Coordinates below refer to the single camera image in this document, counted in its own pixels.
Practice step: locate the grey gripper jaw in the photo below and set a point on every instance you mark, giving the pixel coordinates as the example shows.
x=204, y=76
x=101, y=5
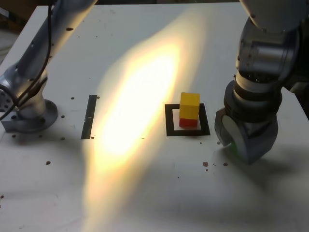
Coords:
x=229, y=130
x=259, y=142

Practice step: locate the green cube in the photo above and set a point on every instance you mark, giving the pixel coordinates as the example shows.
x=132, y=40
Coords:
x=234, y=148

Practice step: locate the red cube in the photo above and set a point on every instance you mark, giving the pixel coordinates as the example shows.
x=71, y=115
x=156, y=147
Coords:
x=188, y=122

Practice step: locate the yellow cube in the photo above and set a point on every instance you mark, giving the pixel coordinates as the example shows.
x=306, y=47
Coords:
x=189, y=106

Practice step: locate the black tape square outline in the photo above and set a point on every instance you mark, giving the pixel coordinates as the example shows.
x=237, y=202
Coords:
x=188, y=133

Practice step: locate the black tape strip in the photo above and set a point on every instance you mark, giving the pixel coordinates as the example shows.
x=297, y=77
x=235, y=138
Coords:
x=88, y=116

